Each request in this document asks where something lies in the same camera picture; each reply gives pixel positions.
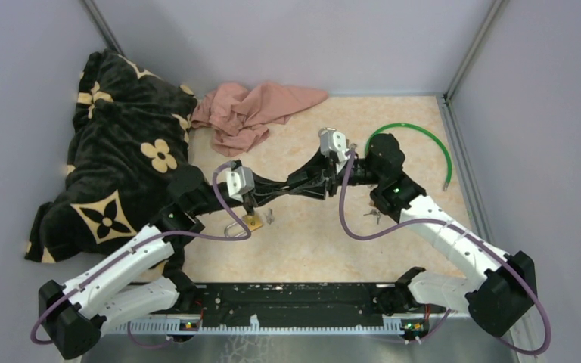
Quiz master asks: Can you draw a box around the long-shackle brass padlock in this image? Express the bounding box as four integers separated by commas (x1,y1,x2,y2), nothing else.
224,213,264,238

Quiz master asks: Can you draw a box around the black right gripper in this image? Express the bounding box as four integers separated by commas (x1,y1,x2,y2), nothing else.
285,147,378,201

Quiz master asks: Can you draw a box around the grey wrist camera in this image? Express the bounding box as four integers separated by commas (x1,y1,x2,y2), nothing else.
318,128,349,162
225,166,254,202

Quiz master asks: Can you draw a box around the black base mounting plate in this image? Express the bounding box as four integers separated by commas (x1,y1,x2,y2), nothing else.
167,282,446,339

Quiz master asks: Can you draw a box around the pink crumpled cloth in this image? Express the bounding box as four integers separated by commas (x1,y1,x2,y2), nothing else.
191,82,329,157

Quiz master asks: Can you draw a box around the green cable lock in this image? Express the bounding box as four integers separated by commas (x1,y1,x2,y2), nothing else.
364,123,454,191

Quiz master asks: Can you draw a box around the black floral plush blanket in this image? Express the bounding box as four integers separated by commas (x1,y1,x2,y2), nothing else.
24,50,197,263

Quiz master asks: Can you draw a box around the small silver key pair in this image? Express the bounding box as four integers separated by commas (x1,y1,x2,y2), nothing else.
265,209,275,225

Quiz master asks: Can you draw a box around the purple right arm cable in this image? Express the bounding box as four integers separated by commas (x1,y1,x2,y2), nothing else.
338,147,553,357

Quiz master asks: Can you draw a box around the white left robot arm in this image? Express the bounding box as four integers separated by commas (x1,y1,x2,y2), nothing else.
30,161,292,359

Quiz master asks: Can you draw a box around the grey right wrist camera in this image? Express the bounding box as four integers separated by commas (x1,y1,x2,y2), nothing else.
318,128,349,162

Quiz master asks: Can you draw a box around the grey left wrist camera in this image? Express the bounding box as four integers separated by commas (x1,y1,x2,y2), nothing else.
225,166,254,202

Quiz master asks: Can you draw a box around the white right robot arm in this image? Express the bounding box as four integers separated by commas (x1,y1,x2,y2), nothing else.
286,130,537,337

